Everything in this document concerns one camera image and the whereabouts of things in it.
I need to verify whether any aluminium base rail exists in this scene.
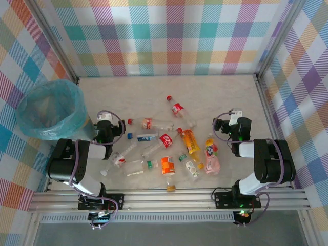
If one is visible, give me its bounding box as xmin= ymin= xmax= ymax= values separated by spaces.
xmin=28 ymin=188 xmax=311 ymax=213

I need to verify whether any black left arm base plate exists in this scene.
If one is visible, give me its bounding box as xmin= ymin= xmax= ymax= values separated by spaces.
xmin=77 ymin=193 xmax=125 ymax=211

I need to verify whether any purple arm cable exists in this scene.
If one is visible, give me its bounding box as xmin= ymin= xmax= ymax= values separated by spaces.
xmin=69 ymin=110 xmax=126 ymax=230
xmin=212 ymin=112 xmax=284 ymax=228

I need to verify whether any left controller board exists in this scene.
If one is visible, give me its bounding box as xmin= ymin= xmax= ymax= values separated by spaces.
xmin=88 ymin=210 xmax=115 ymax=230

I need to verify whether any small red label cola bottle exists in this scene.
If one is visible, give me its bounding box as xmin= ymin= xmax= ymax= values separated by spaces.
xmin=166 ymin=95 xmax=197 ymax=128

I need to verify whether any pink peach drink bottle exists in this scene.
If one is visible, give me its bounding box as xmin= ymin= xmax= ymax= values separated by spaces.
xmin=203 ymin=133 xmax=221 ymax=176

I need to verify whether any aluminium frame post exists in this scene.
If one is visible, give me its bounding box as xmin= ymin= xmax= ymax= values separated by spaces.
xmin=255 ymin=0 xmax=307 ymax=80
xmin=28 ymin=0 xmax=80 ymax=85

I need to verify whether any clear bottle red cap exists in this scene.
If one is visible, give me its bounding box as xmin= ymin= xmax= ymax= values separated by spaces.
xmin=127 ymin=117 xmax=175 ymax=131

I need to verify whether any round metal bin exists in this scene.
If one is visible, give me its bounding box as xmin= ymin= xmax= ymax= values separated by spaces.
xmin=51 ymin=115 xmax=98 ymax=149

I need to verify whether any clear bottle blue label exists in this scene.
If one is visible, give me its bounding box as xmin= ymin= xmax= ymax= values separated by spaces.
xmin=127 ymin=131 xmax=160 ymax=143

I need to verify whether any green cap white label bottle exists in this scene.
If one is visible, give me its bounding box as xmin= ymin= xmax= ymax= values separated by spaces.
xmin=178 ymin=151 xmax=201 ymax=183

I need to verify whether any blue-bagged trash bin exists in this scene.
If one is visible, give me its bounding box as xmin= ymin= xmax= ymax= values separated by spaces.
xmin=15 ymin=78 xmax=88 ymax=141

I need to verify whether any orange label bottle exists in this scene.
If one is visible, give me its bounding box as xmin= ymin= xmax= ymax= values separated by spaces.
xmin=160 ymin=156 xmax=177 ymax=193

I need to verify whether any clear bottle large red label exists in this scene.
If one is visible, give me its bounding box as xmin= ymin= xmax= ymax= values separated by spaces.
xmin=141 ymin=132 xmax=174 ymax=157

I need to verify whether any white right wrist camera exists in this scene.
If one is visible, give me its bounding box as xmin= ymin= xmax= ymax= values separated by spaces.
xmin=229 ymin=109 xmax=243 ymax=126

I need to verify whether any yellow orange juice bottle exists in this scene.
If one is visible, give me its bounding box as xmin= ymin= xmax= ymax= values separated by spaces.
xmin=176 ymin=127 xmax=205 ymax=170

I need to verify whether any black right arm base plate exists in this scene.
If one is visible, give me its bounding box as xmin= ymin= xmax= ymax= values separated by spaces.
xmin=214 ymin=191 xmax=262 ymax=209

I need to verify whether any aluminium side rail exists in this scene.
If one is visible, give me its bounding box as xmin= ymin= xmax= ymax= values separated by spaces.
xmin=254 ymin=73 xmax=295 ymax=189

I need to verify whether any controller board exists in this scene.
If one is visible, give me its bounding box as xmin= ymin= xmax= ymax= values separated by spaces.
xmin=88 ymin=210 xmax=115 ymax=230
xmin=232 ymin=209 xmax=252 ymax=228

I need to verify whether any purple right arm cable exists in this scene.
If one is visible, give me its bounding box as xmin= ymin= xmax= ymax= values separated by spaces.
xmin=212 ymin=112 xmax=284 ymax=228

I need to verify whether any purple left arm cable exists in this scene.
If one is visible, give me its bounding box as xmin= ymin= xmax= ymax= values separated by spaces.
xmin=69 ymin=110 xmax=126 ymax=230

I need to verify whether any clear bottle red white label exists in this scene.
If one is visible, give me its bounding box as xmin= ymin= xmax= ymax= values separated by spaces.
xmin=99 ymin=142 xmax=138 ymax=177

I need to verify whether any clear bottle green label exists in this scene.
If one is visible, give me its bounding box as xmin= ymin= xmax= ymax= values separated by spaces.
xmin=124 ymin=158 xmax=159 ymax=177

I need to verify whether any slotted grey cable duct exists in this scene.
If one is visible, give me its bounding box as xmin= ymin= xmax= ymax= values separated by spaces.
xmin=39 ymin=214 xmax=236 ymax=223

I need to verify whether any right controller board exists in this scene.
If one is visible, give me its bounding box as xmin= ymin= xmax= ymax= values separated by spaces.
xmin=232 ymin=209 xmax=252 ymax=228

